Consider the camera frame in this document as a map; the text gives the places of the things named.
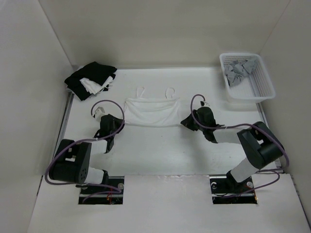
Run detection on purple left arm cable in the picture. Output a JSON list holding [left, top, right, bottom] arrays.
[[45, 100, 126, 202]]

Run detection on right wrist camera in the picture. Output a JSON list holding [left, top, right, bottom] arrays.
[[200, 101, 210, 108]]

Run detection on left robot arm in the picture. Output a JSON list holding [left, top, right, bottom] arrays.
[[45, 114, 124, 194]]

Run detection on white folded tank top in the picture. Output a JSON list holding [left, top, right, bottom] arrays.
[[80, 76, 114, 95]]

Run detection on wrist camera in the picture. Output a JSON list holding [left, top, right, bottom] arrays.
[[200, 101, 210, 108], [93, 106, 105, 122]]

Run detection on grey crumpled tank top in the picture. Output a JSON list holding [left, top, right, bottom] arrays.
[[224, 58, 258, 87]]

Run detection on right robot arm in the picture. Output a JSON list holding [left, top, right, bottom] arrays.
[[181, 107, 285, 192]]

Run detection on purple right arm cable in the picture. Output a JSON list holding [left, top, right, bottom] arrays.
[[190, 94, 290, 199]]

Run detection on white tank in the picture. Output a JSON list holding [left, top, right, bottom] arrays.
[[80, 76, 114, 95], [124, 87, 181, 128]]

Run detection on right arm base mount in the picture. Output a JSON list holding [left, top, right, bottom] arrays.
[[209, 175, 257, 204]]

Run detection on white plastic laundry basket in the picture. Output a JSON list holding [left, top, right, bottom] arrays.
[[219, 53, 276, 104]]

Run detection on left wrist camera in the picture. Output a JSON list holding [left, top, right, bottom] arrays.
[[93, 106, 105, 122]]

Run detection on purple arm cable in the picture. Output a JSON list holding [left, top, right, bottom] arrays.
[[45, 100, 126, 202], [190, 94, 290, 199]]

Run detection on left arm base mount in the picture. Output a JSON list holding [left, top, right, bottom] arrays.
[[76, 176, 125, 205]]

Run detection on aluminium rail left side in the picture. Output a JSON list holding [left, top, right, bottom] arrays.
[[49, 92, 74, 165]]

